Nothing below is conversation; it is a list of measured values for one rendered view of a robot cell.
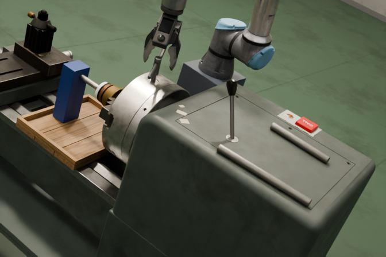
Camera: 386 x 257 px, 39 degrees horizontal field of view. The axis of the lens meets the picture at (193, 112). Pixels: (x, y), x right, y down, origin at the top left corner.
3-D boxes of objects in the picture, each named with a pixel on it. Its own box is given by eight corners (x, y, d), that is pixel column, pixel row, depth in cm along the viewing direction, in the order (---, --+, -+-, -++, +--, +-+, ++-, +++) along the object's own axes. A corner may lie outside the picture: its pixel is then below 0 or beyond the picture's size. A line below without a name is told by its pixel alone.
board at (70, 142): (141, 139, 214) (143, 131, 213) (73, 171, 186) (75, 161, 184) (87, 101, 226) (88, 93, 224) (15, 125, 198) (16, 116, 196)
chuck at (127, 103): (173, 143, 205) (192, 72, 187) (114, 180, 182) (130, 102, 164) (154, 131, 208) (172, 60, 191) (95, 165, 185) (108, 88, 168)
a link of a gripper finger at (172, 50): (183, 63, 182) (179, 38, 178) (179, 71, 177) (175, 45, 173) (174, 63, 183) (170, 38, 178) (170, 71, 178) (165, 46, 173)
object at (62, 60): (66, 71, 221) (69, 60, 218) (47, 76, 213) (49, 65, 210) (33, 48, 229) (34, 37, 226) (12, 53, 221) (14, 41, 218)
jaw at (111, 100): (138, 111, 183) (115, 116, 173) (132, 124, 185) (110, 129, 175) (114, 95, 188) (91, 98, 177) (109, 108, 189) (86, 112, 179)
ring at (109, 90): (135, 90, 191) (116, 77, 195) (117, 96, 184) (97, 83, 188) (128, 112, 196) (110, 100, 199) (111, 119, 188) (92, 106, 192)
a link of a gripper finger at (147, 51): (149, 55, 183) (163, 36, 178) (144, 63, 178) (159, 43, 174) (141, 50, 183) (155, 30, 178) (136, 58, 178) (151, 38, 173)
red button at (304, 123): (316, 130, 179) (319, 125, 178) (309, 135, 175) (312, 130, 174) (300, 121, 182) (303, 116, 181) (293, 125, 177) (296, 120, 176)
